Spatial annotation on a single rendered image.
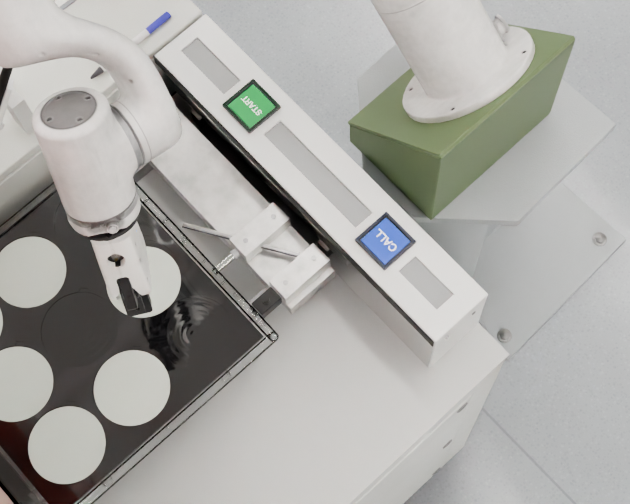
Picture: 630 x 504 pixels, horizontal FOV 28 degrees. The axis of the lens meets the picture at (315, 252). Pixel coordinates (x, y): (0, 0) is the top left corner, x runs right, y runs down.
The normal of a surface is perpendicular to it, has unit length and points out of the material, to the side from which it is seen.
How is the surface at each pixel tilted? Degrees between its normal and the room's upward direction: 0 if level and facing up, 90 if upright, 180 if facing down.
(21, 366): 0
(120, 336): 0
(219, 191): 0
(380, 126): 46
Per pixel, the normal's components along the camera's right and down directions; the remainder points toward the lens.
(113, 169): 0.72, 0.45
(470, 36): 0.47, 0.23
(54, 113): -0.15, -0.66
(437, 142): -0.50, -0.72
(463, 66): 0.12, 0.50
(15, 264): -0.04, -0.32
